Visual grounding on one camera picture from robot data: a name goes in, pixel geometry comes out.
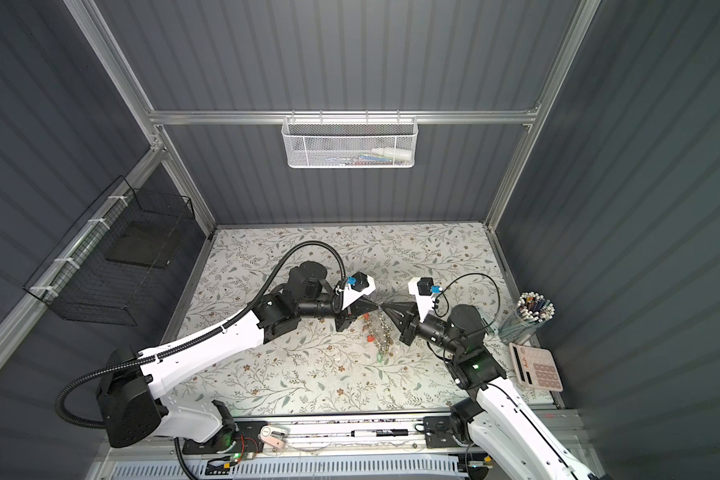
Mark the large keyring with coloured keys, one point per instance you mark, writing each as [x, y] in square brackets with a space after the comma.
[380, 332]

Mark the black marker pen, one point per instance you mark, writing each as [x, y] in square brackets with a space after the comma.
[379, 433]

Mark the white bottle in basket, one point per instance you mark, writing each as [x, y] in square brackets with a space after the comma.
[395, 155]

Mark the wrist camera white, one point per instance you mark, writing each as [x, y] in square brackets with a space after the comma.
[424, 290]
[355, 287]

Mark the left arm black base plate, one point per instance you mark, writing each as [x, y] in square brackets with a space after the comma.
[244, 438]

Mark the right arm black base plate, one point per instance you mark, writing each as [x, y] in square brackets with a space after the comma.
[446, 431]

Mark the black wire mesh basket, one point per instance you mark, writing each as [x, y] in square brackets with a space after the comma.
[110, 270]

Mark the pink calculator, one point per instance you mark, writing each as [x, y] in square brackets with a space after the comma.
[535, 368]

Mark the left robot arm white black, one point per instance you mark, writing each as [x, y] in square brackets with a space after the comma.
[137, 403]

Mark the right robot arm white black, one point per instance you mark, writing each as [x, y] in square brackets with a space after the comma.
[494, 417]

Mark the white wire mesh basket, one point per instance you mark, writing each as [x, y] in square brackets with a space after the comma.
[324, 145]

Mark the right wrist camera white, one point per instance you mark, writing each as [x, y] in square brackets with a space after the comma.
[424, 290]

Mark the clear cup of pens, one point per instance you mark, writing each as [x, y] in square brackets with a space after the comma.
[531, 311]

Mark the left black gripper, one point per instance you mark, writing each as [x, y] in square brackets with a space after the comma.
[356, 310]

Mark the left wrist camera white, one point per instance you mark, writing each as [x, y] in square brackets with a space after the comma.
[355, 287]

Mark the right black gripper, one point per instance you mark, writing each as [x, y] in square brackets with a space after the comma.
[406, 317]

